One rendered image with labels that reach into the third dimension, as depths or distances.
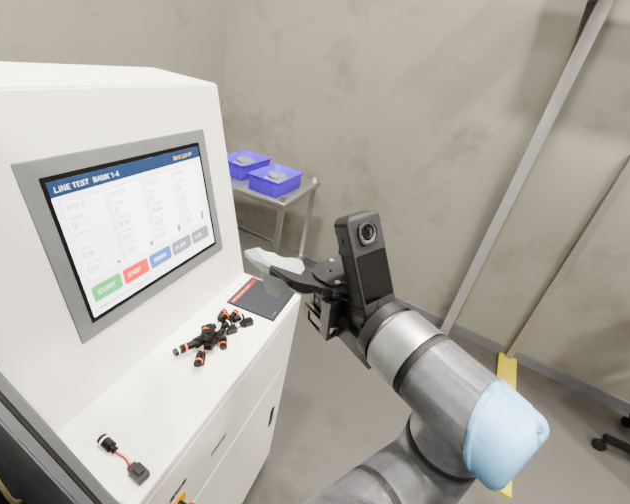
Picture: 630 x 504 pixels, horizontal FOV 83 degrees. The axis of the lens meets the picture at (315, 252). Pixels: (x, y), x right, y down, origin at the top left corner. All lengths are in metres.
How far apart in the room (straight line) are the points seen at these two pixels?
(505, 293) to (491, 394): 2.47
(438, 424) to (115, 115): 0.76
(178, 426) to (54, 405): 0.23
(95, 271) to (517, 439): 0.73
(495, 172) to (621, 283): 0.98
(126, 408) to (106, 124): 0.57
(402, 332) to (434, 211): 2.30
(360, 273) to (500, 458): 0.19
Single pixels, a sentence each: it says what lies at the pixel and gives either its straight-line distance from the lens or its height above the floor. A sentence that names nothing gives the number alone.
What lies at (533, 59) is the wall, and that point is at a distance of 2.49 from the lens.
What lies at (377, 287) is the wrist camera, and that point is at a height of 1.48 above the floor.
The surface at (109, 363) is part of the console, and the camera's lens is 0.91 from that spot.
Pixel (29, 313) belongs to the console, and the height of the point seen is 1.21.
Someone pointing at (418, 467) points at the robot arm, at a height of 1.37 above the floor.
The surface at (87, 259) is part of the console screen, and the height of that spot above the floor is 1.26.
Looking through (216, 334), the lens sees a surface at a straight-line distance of 0.97.
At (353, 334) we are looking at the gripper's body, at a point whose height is 1.41.
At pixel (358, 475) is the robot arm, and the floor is 1.37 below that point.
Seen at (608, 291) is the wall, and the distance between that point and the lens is 2.80.
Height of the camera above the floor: 1.69
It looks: 30 degrees down
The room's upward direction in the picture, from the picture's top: 12 degrees clockwise
